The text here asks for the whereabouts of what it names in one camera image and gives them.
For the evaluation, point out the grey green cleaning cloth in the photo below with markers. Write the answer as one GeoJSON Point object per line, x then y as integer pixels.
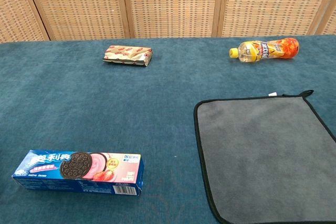
{"type": "Point", "coordinates": [262, 155]}

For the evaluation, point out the teal carpet table mat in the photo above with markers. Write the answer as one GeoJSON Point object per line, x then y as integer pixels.
{"type": "Point", "coordinates": [157, 103]}

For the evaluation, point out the beige red-logo snack packet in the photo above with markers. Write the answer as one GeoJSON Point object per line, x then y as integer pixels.
{"type": "Point", "coordinates": [127, 54]}

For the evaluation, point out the woven bamboo folding screen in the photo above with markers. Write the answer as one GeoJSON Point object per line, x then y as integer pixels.
{"type": "Point", "coordinates": [170, 3]}

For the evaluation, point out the blue Oreo cookie box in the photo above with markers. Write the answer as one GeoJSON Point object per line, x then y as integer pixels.
{"type": "Point", "coordinates": [78, 171]}

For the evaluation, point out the orange label yellow-cap bottle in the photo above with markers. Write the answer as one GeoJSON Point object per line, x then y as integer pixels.
{"type": "Point", "coordinates": [273, 49]}

